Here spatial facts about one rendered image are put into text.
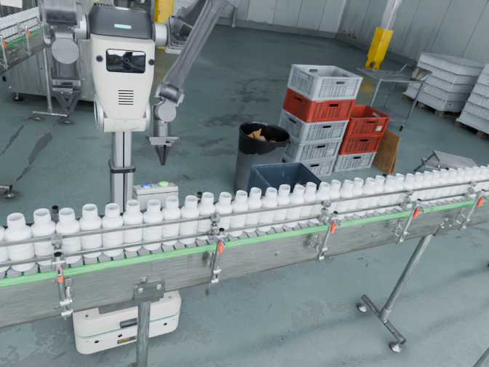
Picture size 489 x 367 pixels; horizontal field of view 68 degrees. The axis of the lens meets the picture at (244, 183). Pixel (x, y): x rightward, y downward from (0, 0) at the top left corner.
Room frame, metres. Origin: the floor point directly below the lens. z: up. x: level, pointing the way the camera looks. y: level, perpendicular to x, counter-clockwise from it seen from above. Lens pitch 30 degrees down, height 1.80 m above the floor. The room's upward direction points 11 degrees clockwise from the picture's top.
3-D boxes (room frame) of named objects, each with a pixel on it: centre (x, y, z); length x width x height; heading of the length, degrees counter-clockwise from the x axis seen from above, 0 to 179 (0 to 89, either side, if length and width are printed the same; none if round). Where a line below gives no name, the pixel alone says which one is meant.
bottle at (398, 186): (1.42, -0.65, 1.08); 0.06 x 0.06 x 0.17
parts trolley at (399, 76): (5.76, -1.87, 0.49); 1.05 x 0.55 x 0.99; 121
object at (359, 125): (4.10, -1.13, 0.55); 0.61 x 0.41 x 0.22; 124
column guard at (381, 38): (10.94, -2.91, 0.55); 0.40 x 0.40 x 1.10; 31
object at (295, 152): (3.64, -0.58, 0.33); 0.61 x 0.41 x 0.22; 127
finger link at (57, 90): (0.89, 0.50, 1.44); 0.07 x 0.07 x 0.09; 31
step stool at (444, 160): (3.95, -2.28, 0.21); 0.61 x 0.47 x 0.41; 174
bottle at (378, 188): (1.36, -0.55, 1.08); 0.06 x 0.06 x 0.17
